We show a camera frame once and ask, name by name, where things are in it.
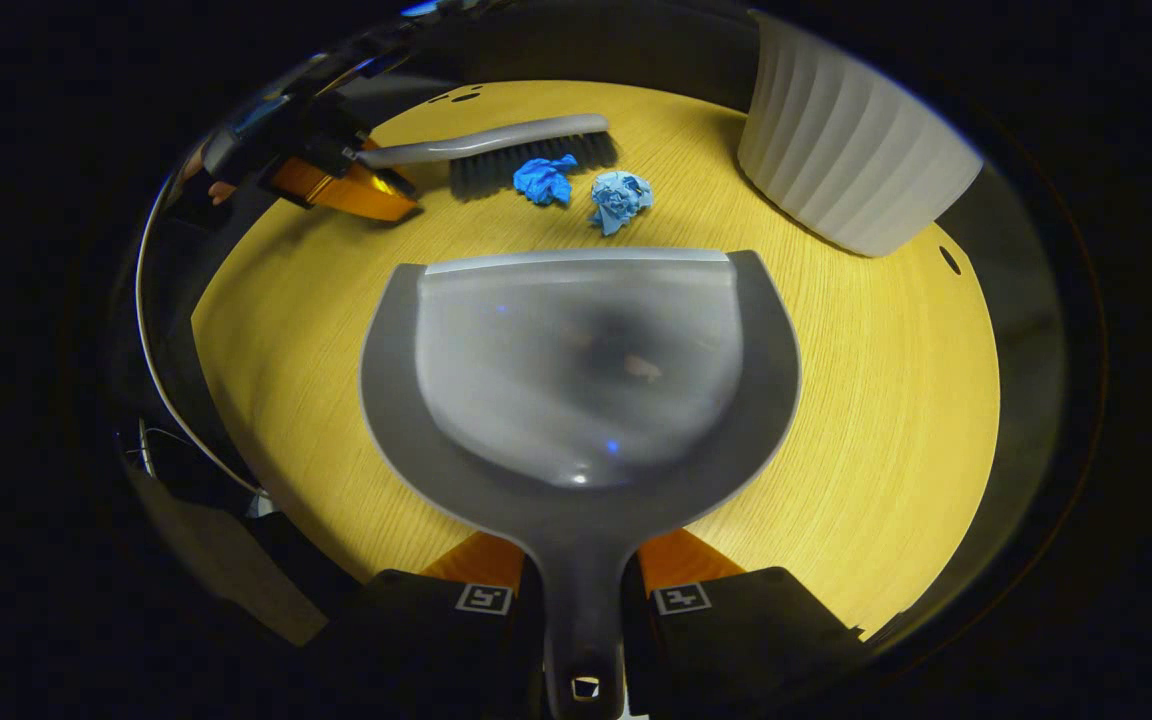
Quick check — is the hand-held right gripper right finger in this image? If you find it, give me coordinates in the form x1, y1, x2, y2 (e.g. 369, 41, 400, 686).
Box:
621, 527, 868, 720

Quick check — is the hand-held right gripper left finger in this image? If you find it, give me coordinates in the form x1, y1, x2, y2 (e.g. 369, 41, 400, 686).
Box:
316, 530, 543, 720

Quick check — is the small grey broom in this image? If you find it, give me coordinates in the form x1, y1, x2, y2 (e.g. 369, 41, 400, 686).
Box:
354, 112, 620, 202

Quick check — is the dark blue paper trash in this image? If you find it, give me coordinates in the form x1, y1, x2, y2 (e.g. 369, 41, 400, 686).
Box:
512, 152, 580, 209

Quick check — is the light blue paper trash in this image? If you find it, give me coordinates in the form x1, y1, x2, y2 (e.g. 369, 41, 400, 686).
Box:
590, 169, 655, 238

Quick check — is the grey plastic dustpan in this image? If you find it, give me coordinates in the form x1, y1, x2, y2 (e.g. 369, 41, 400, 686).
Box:
360, 247, 803, 720

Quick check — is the white ribbed garbage bin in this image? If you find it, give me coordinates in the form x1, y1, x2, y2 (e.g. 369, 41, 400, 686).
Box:
736, 10, 985, 260

